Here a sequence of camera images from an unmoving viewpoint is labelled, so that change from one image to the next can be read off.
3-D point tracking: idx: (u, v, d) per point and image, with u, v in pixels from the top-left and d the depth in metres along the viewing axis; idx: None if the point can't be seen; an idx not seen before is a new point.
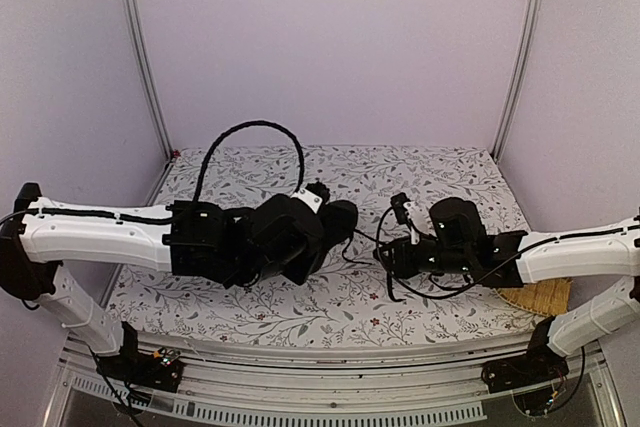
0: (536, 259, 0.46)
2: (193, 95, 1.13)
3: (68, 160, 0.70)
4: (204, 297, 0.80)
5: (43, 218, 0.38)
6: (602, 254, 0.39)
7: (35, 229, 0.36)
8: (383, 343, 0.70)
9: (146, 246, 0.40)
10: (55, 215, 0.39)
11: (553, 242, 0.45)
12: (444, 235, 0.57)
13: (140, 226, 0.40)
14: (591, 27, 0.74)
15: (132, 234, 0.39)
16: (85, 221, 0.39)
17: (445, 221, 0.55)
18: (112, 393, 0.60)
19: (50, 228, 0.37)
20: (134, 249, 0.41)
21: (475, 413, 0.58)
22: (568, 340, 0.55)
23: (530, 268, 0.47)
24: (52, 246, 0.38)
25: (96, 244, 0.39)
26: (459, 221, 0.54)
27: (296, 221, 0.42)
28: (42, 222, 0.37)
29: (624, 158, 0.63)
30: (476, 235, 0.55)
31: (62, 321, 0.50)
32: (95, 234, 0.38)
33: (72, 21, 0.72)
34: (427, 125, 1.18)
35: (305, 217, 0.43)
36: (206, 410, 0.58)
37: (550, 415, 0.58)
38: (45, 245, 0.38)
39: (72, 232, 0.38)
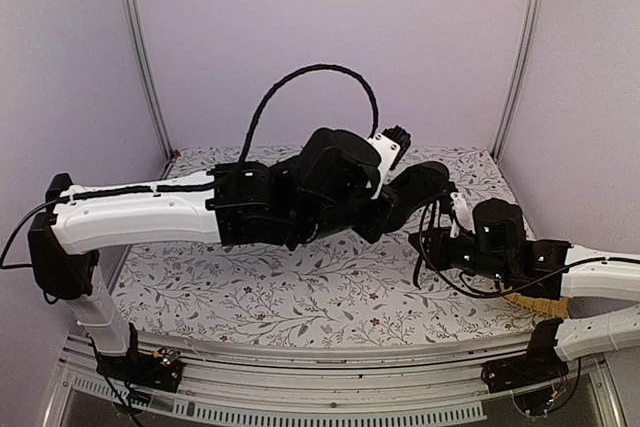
0: (582, 277, 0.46)
2: (193, 95, 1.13)
3: (67, 158, 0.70)
4: (204, 297, 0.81)
5: (76, 204, 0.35)
6: None
7: (67, 218, 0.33)
8: (383, 343, 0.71)
9: (189, 216, 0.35)
10: (88, 200, 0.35)
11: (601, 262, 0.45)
12: (487, 239, 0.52)
13: (179, 195, 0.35)
14: (591, 26, 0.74)
15: (171, 205, 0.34)
16: (118, 200, 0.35)
17: (491, 225, 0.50)
18: (111, 393, 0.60)
19: (83, 213, 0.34)
20: (177, 223, 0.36)
21: (475, 413, 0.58)
22: (578, 348, 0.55)
23: (571, 284, 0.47)
24: (89, 234, 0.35)
25: (134, 225, 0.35)
26: (506, 225, 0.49)
27: (344, 152, 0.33)
28: (75, 209, 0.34)
29: (624, 158, 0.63)
30: (521, 243, 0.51)
31: (80, 321, 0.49)
32: (130, 211, 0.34)
33: (72, 19, 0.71)
34: (427, 125, 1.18)
35: (353, 148, 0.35)
36: (206, 409, 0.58)
37: (550, 415, 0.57)
38: (82, 235, 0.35)
39: (105, 214, 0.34)
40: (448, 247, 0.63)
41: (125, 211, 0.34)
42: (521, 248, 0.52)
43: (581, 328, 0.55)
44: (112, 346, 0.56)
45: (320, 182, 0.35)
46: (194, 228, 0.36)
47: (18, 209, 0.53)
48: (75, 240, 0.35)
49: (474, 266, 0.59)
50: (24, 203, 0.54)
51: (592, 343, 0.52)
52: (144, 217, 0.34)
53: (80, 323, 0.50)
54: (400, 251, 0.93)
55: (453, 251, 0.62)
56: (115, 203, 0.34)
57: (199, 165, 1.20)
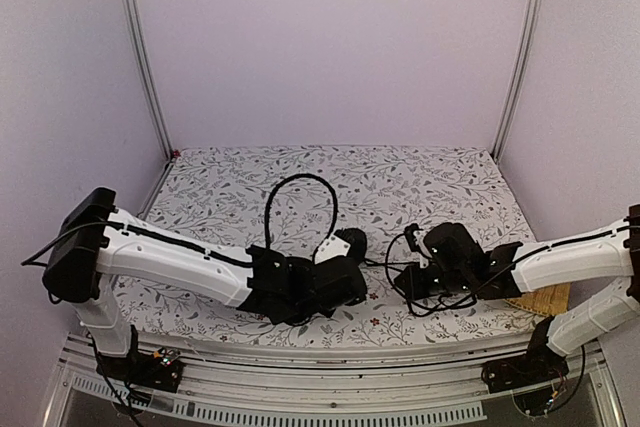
0: (530, 268, 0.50)
2: (193, 95, 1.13)
3: (68, 158, 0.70)
4: (204, 297, 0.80)
5: (129, 236, 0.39)
6: (593, 256, 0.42)
7: (124, 248, 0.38)
8: (383, 343, 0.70)
9: (225, 283, 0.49)
10: (142, 236, 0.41)
11: (546, 251, 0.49)
12: (441, 257, 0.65)
13: (224, 265, 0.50)
14: (591, 27, 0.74)
15: (218, 270, 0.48)
16: (176, 250, 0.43)
17: (437, 245, 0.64)
18: (112, 393, 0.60)
19: (138, 249, 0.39)
20: (212, 283, 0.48)
21: (475, 413, 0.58)
22: (569, 340, 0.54)
23: (526, 277, 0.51)
24: (129, 264, 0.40)
25: (178, 274, 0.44)
26: (450, 242, 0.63)
27: (354, 281, 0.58)
28: (130, 240, 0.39)
29: (624, 159, 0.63)
30: (468, 251, 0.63)
31: (82, 321, 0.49)
32: (188, 266, 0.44)
33: (72, 20, 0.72)
34: (426, 125, 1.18)
35: (357, 275, 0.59)
36: (206, 410, 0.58)
37: (550, 415, 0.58)
38: (123, 263, 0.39)
39: (164, 259, 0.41)
40: (420, 280, 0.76)
41: (183, 264, 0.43)
42: (473, 257, 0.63)
43: (568, 319, 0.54)
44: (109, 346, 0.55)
45: (328, 293, 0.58)
46: (219, 291, 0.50)
47: (17, 208, 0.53)
48: (110, 265, 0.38)
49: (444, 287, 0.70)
50: (23, 202, 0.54)
51: (580, 332, 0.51)
52: (195, 273, 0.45)
53: (85, 325, 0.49)
54: (399, 251, 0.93)
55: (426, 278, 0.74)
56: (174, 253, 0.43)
57: (199, 165, 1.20)
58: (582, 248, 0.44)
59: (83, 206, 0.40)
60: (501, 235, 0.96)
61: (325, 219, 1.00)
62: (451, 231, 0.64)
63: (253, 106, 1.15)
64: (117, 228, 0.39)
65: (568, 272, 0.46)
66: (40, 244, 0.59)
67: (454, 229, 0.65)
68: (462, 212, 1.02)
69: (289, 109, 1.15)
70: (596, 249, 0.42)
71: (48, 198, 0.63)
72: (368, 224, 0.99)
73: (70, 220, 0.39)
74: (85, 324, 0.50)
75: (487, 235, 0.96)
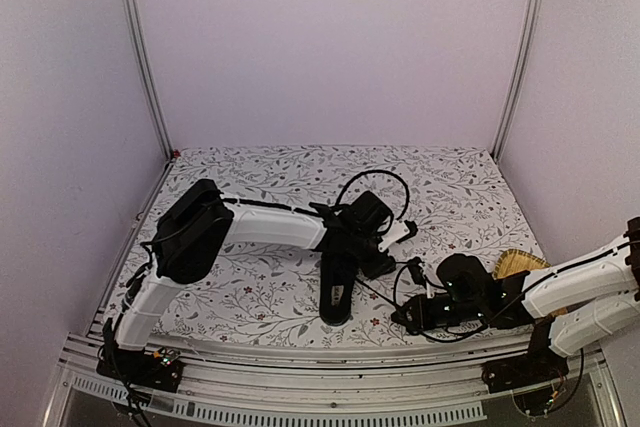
0: (538, 298, 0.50)
2: (193, 95, 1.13)
3: (69, 159, 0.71)
4: (204, 297, 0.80)
5: (241, 207, 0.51)
6: (599, 279, 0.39)
7: (243, 215, 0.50)
8: (383, 343, 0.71)
9: (306, 226, 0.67)
10: (249, 206, 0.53)
11: (553, 279, 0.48)
12: (455, 290, 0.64)
13: (305, 215, 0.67)
14: (590, 30, 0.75)
15: (304, 219, 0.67)
16: (271, 214, 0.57)
17: (451, 279, 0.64)
18: (112, 393, 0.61)
19: (253, 214, 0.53)
20: (300, 228, 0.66)
21: (476, 413, 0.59)
22: (571, 342, 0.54)
23: (537, 306, 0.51)
24: (252, 225, 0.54)
25: (280, 226, 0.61)
26: (464, 277, 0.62)
27: (383, 205, 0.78)
28: (247, 209, 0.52)
29: (624, 158, 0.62)
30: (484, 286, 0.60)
31: (137, 306, 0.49)
32: (285, 219, 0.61)
33: (72, 22, 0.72)
34: (426, 126, 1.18)
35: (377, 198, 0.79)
36: (206, 410, 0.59)
37: (550, 415, 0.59)
38: (241, 227, 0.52)
39: (264, 220, 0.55)
40: (429, 311, 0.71)
41: (281, 218, 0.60)
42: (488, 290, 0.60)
43: (571, 322, 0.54)
44: (132, 343, 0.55)
45: (370, 216, 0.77)
46: (299, 235, 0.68)
47: (18, 206, 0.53)
48: (234, 233, 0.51)
49: (457, 315, 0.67)
50: (22, 203, 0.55)
51: (586, 332, 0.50)
52: (290, 223, 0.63)
53: (136, 311, 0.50)
54: (399, 251, 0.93)
55: (433, 308, 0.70)
56: (270, 213, 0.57)
57: (199, 165, 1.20)
58: (588, 270, 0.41)
59: (190, 191, 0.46)
60: (501, 235, 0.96)
61: None
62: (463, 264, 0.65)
63: (253, 106, 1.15)
64: (233, 202, 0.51)
65: (575, 295, 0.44)
66: (39, 241, 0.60)
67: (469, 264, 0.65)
68: (462, 212, 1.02)
69: (289, 110, 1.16)
70: (600, 269, 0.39)
71: (49, 198, 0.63)
72: None
73: (179, 207, 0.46)
74: (134, 311, 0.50)
75: (487, 235, 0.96)
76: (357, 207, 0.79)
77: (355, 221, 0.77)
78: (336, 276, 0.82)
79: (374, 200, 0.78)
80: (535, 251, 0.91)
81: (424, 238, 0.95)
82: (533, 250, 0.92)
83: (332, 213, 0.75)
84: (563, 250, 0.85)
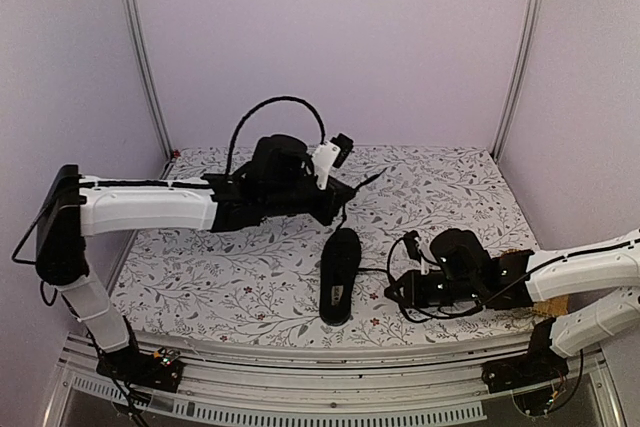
0: (543, 280, 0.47)
2: (193, 96, 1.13)
3: (69, 159, 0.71)
4: (204, 297, 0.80)
5: (99, 190, 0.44)
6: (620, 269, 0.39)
7: (98, 200, 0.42)
8: (383, 343, 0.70)
9: (191, 205, 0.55)
10: (109, 189, 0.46)
11: (561, 262, 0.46)
12: (448, 267, 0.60)
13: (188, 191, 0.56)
14: (590, 29, 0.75)
15: (186, 196, 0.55)
16: (141, 193, 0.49)
17: (447, 255, 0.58)
18: (112, 393, 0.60)
19: (111, 197, 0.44)
20: (186, 208, 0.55)
21: (475, 413, 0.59)
22: (571, 344, 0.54)
23: (539, 288, 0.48)
24: (113, 211, 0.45)
25: (154, 209, 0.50)
26: (459, 251, 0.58)
27: (283, 149, 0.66)
28: (102, 193, 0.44)
29: (624, 158, 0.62)
30: (480, 262, 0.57)
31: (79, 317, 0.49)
32: (157, 199, 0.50)
33: (72, 22, 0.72)
34: (426, 126, 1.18)
35: (281, 144, 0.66)
36: (206, 410, 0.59)
37: (550, 415, 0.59)
38: (100, 216, 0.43)
39: (128, 203, 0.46)
40: (422, 289, 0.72)
41: (152, 199, 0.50)
42: (485, 266, 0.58)
43: (571, 323, 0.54)
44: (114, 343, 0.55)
45: (272, 173, 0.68)
46: (186, 219, 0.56)
47: (18, 206, 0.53)
48: (97, 222, 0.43)
49: (449, 293, 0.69)
50: (23, 203, 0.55)
51: (588, 332, 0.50)
52: (167, 204, 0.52)
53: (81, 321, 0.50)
54: (399, 252, 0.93)
55: (428, 285, 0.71)
56: (132, 194, 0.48)
57: (200, 165, 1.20)
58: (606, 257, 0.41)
59: (54, 189, 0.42)
60: (501, 235, 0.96)
61: None
62: (455, 239, 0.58)
63: (253, 106, 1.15)
64: (90, 186, 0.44)
65: (586, 281, 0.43)
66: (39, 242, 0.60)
67: (461, 238, 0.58)
68: (462, 212, 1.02)
69: (290, 110, 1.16)
70: (617, 259, 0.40)
71: None
72: (368, 224, 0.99)
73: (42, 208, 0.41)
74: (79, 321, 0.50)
75: (487, 235, 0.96)
76: (257, 166, 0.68)
77: (259, 184, 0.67)
78: (336, 276, 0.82)
79: (269, 147, 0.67)
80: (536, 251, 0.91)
81: (425, 238, 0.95)
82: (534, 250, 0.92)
83: (228, 182, 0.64)
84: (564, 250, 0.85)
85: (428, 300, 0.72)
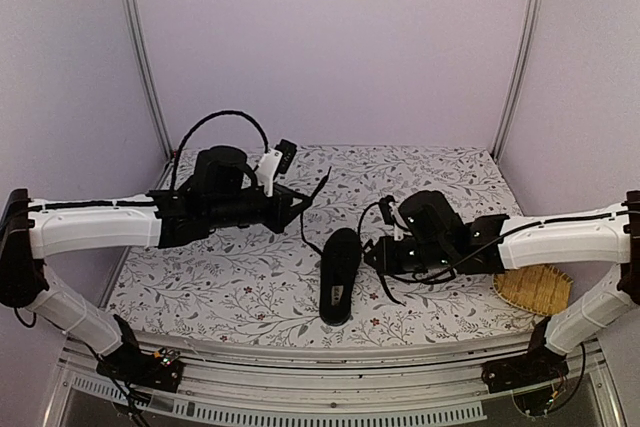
0: (517, 244, 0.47)
2: (193, 95, 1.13)
3: (69, 158, 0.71)
4: (204, 297, 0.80)
5: (46, 213, 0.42)
6: (596, 240, 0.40)
7: (45, 222, 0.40)
8: (383, 343, 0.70)
9: (138, 223, 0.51)
10: (55, 211, 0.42)
11: (538, 228, 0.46)
12: (416, 229, 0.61)
13: (133, 208, 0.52)
14: (590, 29, 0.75)
15: (131, 214, 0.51)
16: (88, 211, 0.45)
17: (414, 214, 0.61)
18: (112, 393, 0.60)
19: (57, 219, 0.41)
20: (132, 227, 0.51)
21: (476, 413, 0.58)
22: (564, 339, 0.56)
23: (512, 253, 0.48)
24: (60, 234, 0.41)
25: (102, 229, 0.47)
26: (426, 212, 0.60)
27: (221, 161, 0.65)
28: (49, 215, 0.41)
29: (624, 157, 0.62)
30: (446, 223, 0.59)
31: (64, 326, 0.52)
32: (104, 218, 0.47)
33: (72, 21, 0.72)
34: (426, 126, 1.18)
35: (219, 155, 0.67)
36: (206, 409, 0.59)
37: (550, 415, 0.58)
38: (46, 241, 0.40)
39: (79, 224, 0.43)
40: (395, 253, 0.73)
41: (98, 218, 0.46)
42: (453, 228, 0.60)
43: (563, 319, 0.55)
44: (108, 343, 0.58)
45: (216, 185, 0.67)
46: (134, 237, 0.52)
47: None
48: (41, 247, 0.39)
49: (421, 260, 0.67)
50: None
51: (582, 329, 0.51)
52: (114, 222, 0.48)
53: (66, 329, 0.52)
54: None
55: (401, 249, 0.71)
56: (80, 215, 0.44)
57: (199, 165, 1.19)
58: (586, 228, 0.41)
59: (5, 212, 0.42)
60: None
61: (324, 218, 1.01)
62: (425, 196, 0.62)
63: (253, 106, 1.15)
64: (37, 209, 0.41)
65: (559, 249, 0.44)
66: None
67: (430, 197, 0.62)
68: (462, 212, 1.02)
69: (290, 110, 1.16)
70: (597, 231, 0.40)
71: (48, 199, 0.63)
72: (368, 224, 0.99)
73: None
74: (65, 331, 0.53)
75: None
76: (198, 182, 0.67)
77: (202, 198, 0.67)
78: (336, 277, 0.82)
79: (208, 158, 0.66)
80: None
81: None
82: None
83: (174, 197, 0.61)
84: None
85: (402, 266, 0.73)
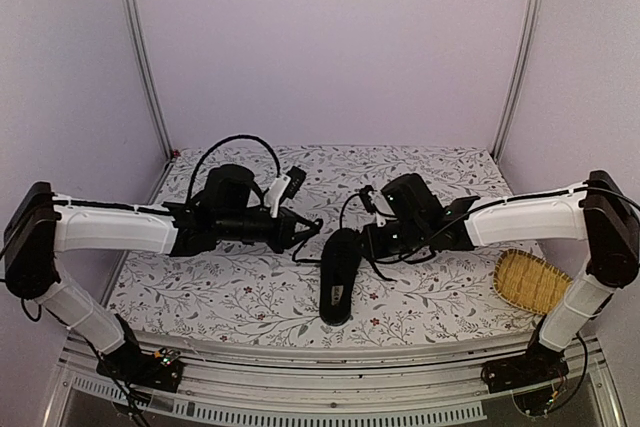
0: (482, 219, 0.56)
2: (193, 95, 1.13)
3: (69, 158, 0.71)
4: (204, 297, 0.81)
5: (72, 208, 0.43)
6: (548, 215, 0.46)
7: (76, 216, 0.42)
8: (383, 343, 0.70)
9: (153, 228, 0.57)
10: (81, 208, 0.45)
11: (501, 205, 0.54)
12: (395, 207, 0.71)
13: (148, 215, 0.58)
14: (591, 29, 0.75)
15: (148, 220, 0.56)
16: (111, 215, 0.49)
17: (393, 193, 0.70)
18: (112, 393, 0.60)
19: (86, 215, 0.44)
20: (146, 232, 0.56)
21: (475, 413, 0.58)
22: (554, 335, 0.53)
23: (478, 227, 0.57)
24: (85, 229, 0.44)
25: (122, 230, 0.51)
26: (403, 191, 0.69)
27: (232, 179, 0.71)
28: (78, 211, 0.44)
29: (624, 157, 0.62)
30: (419, 201, 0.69)
31: (68, 322, 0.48)
32: (125, 220, 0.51)
33: (72, 21, 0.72)
34: (426, 126, 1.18)
35: (231, 170, 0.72)
36: (206, 409, 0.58)
37: (550, 415, 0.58)
38: (71, 234, 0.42)
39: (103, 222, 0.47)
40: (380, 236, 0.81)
41: (120, 220, 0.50)
42: (426, 206, 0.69)
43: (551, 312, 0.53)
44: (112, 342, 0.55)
45: (225, 197, 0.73)
46: (146, 241, 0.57)
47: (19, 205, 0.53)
48: (67, 239, 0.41)
49: (402, 240, 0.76)
50: None
51: (579, 325, 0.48)
52: (133, 226, 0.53)
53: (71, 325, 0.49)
54: None
55: (385, 234, 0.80)
56: (105, 214, 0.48)
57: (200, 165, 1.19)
58: (542, 205, 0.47)
59: (22, 203, 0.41)
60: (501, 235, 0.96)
61: (324, 219, 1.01)
62: (405, 179, 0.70)
63: (253, 106, 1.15)
64: (62, 204, 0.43)
65: (516, 224, 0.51)
66: None
67: (410, 180, 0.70)
68: None
69: (290, 110, 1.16)
70: (551, 207, 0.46)
71: None
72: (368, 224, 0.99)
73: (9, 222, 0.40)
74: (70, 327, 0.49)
75: None
76: (209, 194, 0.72)
77: (212, 209, 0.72)
78: (336, 276, 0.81)
79: (220, 176, 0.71)
80: (535, 251, 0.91)
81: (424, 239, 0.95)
82: (533, 250, 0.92)
83: (186, 211, 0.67)
84: (563, 251, 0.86)
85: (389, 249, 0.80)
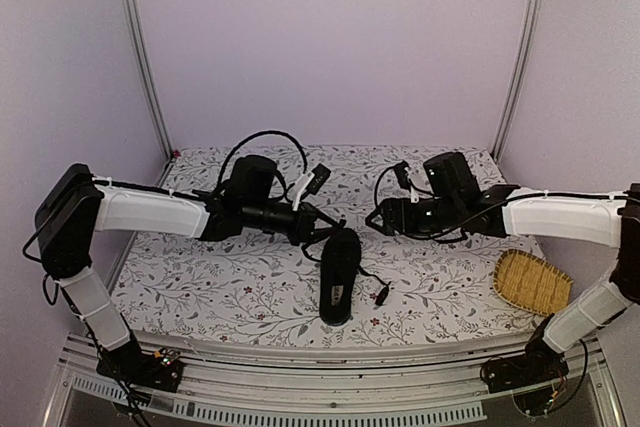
0: (521, 210, 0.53)
2: (193, 95, 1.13)
3: (68, 157, 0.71)
4: (204, 297, 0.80)
5: (112, 189, 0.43)
6: (580, 215, 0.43)
7: (116, 196, 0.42)
8: (383, 343, 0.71)
9: (184, 211, 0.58)
10: (121, 188, 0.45)
11: (541, 199, 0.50)
12: (435, 182, 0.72)
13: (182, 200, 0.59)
14: (591, 28, 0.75)
15: (181, 204, 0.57)
16: (148, 196, 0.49)
17: (435, 169, 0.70)
18: (112, 393, 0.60)
19: (125, 196, 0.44)
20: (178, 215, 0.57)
21: (475, 413, 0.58)
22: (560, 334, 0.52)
23: (513, 217, 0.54)
24: (123, 209, 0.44)
25: (157, 212, 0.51)
26: (446, 169, 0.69)
27: (258, 167, 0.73)
28: (119, 191, 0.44)
29: (624, 157, 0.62)
30: (461, 180, 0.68)
31: (82, 311, 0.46)
32: (160, 202, 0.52)
33: (71, 18, 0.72)
34: (426, 126, 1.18)
35: (257, 159, 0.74)
36: (206, 410, 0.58)
37: (550, 415, 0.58)
38: (111, 215, 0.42)
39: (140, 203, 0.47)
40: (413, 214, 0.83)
41: (157, 201, 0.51)
42: (467, 185, 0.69)
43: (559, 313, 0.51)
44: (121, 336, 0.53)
45: (250, 185, 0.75)
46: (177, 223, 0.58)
47: (18, 206, 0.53)
48: (106, 218, 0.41)
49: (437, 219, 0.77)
50: (23, 203, 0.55)
51: (583, 327, 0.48)
52: (167, 208, 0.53)
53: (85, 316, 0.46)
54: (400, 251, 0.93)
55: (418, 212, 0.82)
56: (142, 196, 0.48)
57: (199, 165, 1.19)
58: (579, 205, 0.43)
59: (61, 183, 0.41)
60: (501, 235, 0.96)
61: None
62: (450, 156, 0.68)
63: (253, 105, 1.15)
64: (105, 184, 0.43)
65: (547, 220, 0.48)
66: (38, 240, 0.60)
67: (454, 157, 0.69)
68: None
69: (290, 110, 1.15)
70: (589, 208, 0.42)
71: None
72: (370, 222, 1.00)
73: (48, 200, 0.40)
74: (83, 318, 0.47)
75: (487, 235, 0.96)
76: (236, 182, 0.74)
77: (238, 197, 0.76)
78: (336, 277, 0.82)
79: (248, 164, 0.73)
80: (535, 251, 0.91)
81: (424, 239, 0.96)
82: (533, 250, 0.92)
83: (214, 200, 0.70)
84: (564, 251, 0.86)
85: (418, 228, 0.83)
